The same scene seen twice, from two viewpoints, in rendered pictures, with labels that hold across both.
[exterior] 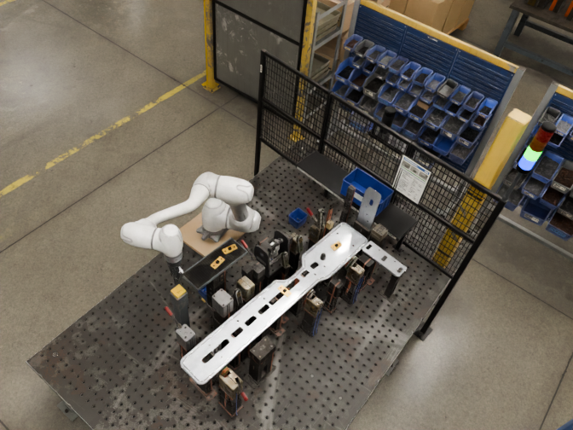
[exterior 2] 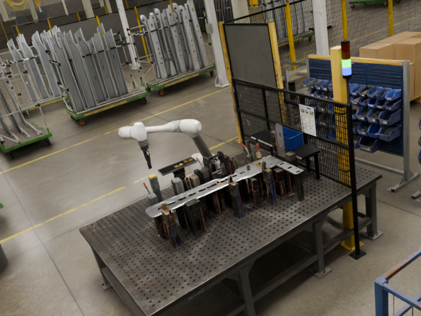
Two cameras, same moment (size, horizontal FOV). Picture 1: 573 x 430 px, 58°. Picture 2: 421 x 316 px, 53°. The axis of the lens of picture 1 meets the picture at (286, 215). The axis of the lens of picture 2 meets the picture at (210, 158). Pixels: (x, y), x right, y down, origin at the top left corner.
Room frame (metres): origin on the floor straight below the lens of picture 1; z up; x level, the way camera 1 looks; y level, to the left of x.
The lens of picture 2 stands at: (-1.47, -1.69, 2.80)
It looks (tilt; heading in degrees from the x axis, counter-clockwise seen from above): 24 degrees down; 29
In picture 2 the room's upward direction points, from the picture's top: 12 degrees counter-clockwise
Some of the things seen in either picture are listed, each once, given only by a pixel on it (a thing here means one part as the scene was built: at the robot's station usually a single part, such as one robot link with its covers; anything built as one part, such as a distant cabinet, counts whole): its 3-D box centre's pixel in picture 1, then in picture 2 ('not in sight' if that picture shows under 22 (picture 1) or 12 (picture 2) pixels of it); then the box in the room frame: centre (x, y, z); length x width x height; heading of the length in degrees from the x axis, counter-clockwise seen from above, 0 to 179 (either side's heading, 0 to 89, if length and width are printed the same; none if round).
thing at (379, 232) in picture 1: (374, 246); (292, 170); (2.10, -0.60, 0.88); 0.08 x 0.08 x 0.36; 52
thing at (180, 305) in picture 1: (181, 312); (158, 197); (1.41, 0.52, 0.92); 0.08 x 0.08 x 0.44; 52
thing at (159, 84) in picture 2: not in sight; (173, 52); (8.59, 4.25, 0.88); 1.91 x 1.01 x 1.76; 150
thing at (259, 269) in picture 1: (256, 283); (207, 187); (1.68, 0.13, 0.89); 0.13 x 0.11 x 0.38; 52
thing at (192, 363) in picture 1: (283, 294); (217, 184); (1.57, -0.04, 1.00); 1.38 x 0.22 x 0.02; 142
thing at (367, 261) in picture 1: (361, 272); (279, 183); (1.90, -0.53, 0.84); 0.11 x 0.10 x 0.28; 52
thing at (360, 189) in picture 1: (366, 191); (287, 138); (2.37, -0.50, 1.10); 0.30 x 0.17 x 0.13; 54
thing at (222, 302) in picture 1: (222, 316); (181, 199); (1.43, 0.28, 0.90); 0.13 x 0.10 x 0.41; 52
